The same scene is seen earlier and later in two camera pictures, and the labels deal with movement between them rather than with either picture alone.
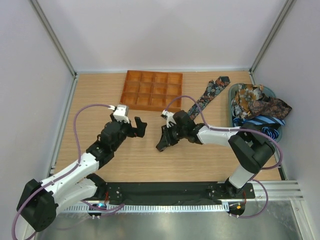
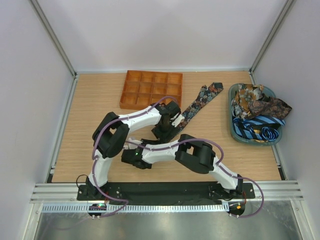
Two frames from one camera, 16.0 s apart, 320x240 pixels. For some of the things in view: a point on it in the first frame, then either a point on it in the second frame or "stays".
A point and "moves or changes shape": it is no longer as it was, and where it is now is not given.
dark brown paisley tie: [267, 106] stays
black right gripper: [166, 139] to [149, 141]
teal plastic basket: [266, 90] stays
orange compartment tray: [152, 90] stays
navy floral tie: [213, 88] moves or changes shape
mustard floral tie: [245, 94] stays
